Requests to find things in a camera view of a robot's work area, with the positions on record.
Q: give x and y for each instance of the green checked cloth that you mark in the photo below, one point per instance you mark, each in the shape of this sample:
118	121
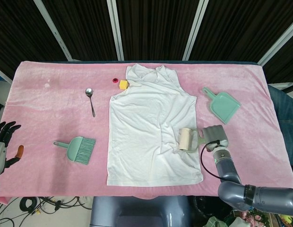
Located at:
213	223

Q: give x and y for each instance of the green plastic dustpan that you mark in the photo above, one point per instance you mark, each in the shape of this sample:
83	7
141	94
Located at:
222	106

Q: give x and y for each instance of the white sleeveless shirt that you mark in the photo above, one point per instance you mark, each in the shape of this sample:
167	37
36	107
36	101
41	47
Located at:
141	132

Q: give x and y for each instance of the red bottle cap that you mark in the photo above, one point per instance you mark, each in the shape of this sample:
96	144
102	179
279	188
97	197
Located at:
115	80

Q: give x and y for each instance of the blue jeans leg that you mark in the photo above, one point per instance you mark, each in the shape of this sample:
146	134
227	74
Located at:
286	113

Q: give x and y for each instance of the green lint roller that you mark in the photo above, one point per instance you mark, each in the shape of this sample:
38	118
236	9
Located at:
185	139

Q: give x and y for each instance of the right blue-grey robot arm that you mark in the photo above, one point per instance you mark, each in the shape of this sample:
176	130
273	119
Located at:
234	191

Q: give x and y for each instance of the pink fleece table cloth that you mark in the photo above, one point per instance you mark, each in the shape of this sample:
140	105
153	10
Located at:
54	99

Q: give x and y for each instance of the white partition post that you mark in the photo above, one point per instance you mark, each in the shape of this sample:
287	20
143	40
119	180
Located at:
195	29
115	29
54	29
2	74
278	40

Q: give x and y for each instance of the blue-grey robot torso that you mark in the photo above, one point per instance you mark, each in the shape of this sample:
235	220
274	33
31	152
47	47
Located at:
137	212

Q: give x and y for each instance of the pink artificial flowers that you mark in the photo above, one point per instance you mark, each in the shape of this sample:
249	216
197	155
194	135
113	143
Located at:
250	220

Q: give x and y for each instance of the black bin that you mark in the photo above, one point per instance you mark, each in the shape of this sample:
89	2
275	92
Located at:
205	205

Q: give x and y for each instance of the yellow block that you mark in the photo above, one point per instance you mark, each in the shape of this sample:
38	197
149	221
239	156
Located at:
123	84

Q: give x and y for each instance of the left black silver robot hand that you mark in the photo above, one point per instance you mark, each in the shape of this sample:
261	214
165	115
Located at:
0	151

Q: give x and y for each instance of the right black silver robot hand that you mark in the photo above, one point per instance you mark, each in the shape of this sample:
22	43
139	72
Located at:
216	136

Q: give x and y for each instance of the metal spoon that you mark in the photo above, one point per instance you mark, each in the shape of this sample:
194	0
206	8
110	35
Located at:
89	91

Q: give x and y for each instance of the green hand brush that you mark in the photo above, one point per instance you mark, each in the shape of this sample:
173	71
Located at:
78	151

